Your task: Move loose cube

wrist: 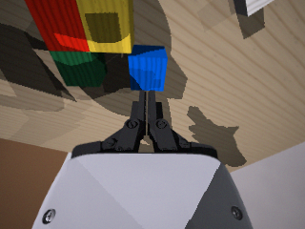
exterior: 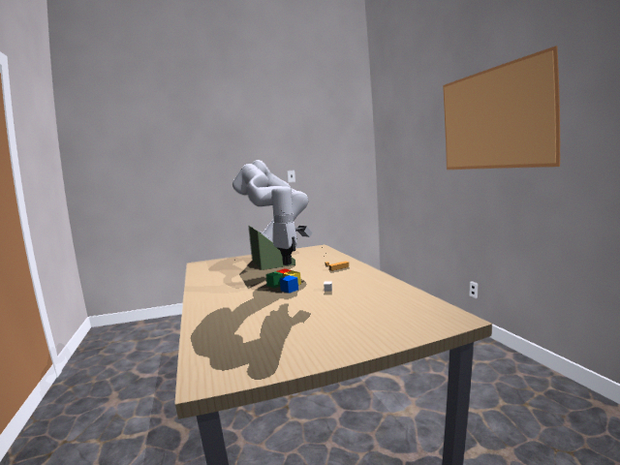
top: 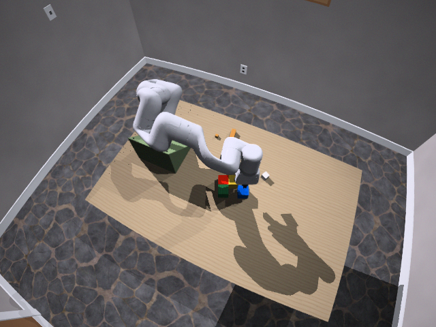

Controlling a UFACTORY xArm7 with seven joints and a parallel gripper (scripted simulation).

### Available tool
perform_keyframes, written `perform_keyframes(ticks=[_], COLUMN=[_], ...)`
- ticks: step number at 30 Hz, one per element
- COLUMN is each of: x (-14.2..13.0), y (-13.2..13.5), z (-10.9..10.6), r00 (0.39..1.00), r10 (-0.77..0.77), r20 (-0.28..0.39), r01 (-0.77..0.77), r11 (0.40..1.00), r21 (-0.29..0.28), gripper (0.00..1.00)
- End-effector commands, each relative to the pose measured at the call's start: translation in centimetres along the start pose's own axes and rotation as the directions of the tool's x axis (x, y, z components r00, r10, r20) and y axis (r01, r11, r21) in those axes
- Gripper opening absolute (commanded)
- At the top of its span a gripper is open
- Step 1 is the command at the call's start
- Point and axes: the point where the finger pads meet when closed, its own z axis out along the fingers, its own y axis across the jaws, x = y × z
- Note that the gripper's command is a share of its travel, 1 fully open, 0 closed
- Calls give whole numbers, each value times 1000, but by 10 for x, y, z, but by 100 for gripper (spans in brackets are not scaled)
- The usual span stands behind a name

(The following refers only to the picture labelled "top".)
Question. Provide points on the blue cube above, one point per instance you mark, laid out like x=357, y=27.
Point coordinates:
x=243, y=193

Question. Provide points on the light wooden cube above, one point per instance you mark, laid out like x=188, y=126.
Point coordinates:
x=265, y=176

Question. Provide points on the yellow cube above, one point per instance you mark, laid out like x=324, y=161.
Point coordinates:
x=231, y=183

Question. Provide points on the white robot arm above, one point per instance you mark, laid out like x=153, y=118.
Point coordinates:
x=167, y=127

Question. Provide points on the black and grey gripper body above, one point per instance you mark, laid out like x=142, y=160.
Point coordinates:
x=241, y=179

